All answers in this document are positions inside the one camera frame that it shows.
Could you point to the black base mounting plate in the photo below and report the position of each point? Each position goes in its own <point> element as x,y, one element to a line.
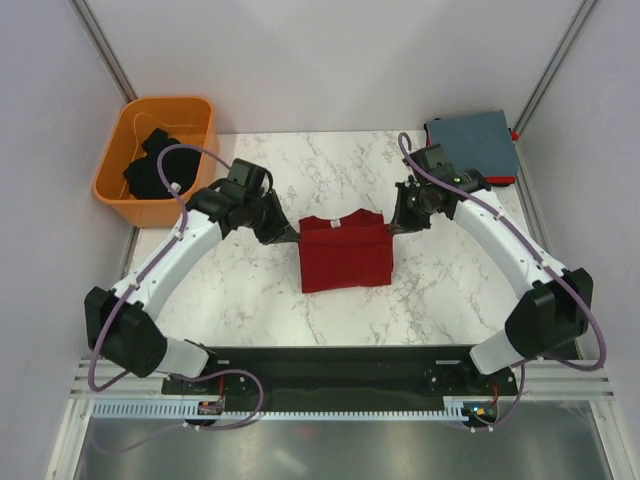
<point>336,379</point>

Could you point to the black t shirt in basket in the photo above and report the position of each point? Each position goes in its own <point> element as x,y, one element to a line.
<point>180,167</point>

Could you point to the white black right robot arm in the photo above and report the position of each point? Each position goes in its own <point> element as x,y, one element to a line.
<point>553,305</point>

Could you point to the dark red t shirt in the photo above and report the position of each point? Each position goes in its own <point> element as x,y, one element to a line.
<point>353,251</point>

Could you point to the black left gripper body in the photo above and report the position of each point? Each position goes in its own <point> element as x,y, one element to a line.
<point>254,214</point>

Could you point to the orange plastic laundry basket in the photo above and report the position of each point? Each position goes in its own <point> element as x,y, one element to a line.
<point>189,119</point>

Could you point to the white slotted cable duct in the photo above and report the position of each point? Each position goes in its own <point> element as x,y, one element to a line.
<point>197,410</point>

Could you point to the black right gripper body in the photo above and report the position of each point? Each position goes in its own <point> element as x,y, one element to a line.
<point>419,211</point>

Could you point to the left aluminium frame post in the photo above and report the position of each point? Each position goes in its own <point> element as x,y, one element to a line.
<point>95,32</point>

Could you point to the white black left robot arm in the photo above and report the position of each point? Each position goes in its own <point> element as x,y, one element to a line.
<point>121,321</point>

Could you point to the folded grey blue t shirt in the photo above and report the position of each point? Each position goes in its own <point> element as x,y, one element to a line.
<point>471,140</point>

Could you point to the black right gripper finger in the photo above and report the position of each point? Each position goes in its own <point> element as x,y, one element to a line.
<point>402,213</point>
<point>395,229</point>

